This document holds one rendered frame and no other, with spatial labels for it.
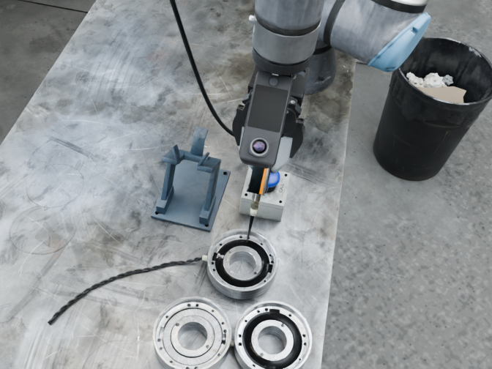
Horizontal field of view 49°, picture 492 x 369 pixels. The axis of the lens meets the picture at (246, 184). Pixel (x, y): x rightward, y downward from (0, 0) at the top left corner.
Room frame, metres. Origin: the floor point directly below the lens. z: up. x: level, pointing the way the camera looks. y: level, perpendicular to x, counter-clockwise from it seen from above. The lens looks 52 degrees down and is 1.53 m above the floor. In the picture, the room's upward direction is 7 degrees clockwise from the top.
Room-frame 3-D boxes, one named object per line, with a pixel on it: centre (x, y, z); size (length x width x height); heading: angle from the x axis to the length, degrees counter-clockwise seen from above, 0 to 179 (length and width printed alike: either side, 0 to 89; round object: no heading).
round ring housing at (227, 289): (0.40, -0.01, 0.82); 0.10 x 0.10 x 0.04
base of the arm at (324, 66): (0.89, -0.08, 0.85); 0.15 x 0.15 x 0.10
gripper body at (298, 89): (0.53, -0.03, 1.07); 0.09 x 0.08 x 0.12; 171
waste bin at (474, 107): (1.44, -0.61, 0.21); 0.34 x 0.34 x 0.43
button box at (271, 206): (0.55, -0.03, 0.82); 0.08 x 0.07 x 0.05; 174
